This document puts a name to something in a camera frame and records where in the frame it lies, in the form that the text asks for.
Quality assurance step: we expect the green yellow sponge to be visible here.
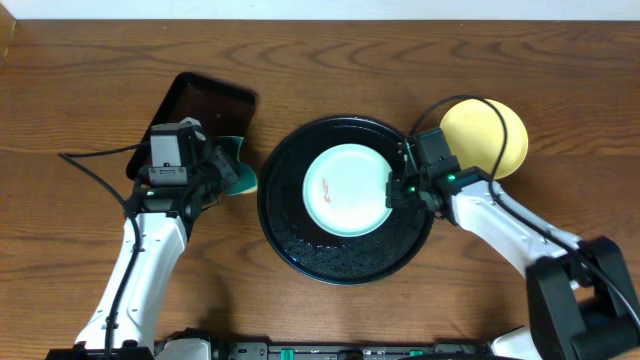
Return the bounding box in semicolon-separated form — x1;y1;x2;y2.
216;136;258;196

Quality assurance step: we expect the yellow plate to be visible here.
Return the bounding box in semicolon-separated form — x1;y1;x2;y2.
440;99;529;179

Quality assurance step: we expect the light green plate with stain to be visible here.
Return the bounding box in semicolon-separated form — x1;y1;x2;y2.
302;143;392;238

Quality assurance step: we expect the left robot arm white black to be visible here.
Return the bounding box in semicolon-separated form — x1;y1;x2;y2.
47;145;239;359

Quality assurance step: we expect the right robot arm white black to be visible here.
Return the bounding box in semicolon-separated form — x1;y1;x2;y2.
386;164;639;359

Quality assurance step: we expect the rectangular black tray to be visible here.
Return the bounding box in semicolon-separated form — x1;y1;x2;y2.
125;71;258;181

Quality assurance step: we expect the round black tray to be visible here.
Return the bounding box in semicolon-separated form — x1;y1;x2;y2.
257;115;434;285

